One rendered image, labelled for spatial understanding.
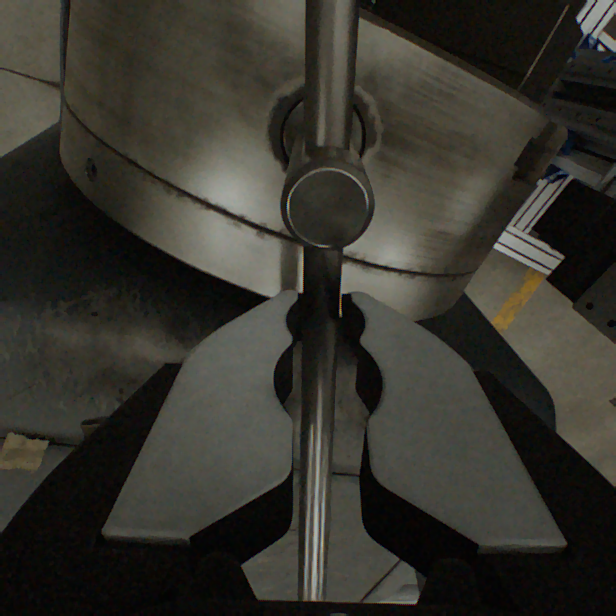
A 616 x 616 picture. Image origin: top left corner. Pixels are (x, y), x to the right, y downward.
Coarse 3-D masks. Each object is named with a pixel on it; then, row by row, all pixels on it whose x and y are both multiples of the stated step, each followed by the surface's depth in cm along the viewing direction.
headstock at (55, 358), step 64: (0, 192) 25; (64, 192) 28; (0, 256) 21; (64, 256) 22; (128, 256) 25; (0, 320) 19; (64, 320) 20; (128, 320) 21; (192, 320) 23; (448, 320) 35; (0, 384) 19; (64, 384) 20; (128, 384) 21; (512, 384) 31; (0, 448) 21; (64, 448) 22; (0, 512) 24; (256, 576) 33; (384, 576) 37
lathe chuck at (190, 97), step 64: (128, 0) 17; (192, 0) 15; (256, 0) 15; (128, 64) 18; (192, 64) 16; (256, 64) 16; (384, 64) 15; (448, 64) 16; (128, 128) 19; (192, 128) 17; (256, 128) 17; (384, 128) 17; (448, 128) 17; (512, 128) 18; (192, 192) 19; (256, 192) 18; (384, 192) 18; (448, 192) 19; (512, 192) 22; (384, 256) 20; (448, 256) 22
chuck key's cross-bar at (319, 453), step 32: (320, 0) 9; (352, 0) 9; (320, 32) 9; (352, 32) 9; (320, 64) 9; (352, 64) 9; (320, 96) 10; (352, 96) 10; (320, 128) 10; (320, 256) 12; (320, 288) 12; (320, 320) 13; (320, 352) 13; (320, 384) 14; (320, 416) 14; (320, 448) 14; (320, 480) 15; (320, 512) 15; (320, 544) 16; (320, 576) 16
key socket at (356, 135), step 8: (304, 96) 17; (296, 104) 16; (304, 104) 16; (296, 112) 16; (288, 120) 16; (296, 120) 16; (352, 120) 16; (360, 120) 16; (288, 128) 17; (296, 128) 17; (352, 128) 17; (360, 128) 17; (288, 136) 17; (296, 136) 17; (352, 136) 17; (360, 136) 17; (288, 144) 17; (360, 144) 17; (288, 152) 17; (360, 152) 17
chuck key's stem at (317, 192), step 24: (288, 168) 11; (312, 168) 9; (336, 168) 9; (360, 168) 10; (288, 192) 9; (312, 192) 9; (336, 192) 9; (360, 192) 9; (288, 216) 10; (312, 216) 10; (336, 216) 10; (360, 216) 10; (312, 240) 10; (336, 240) 10
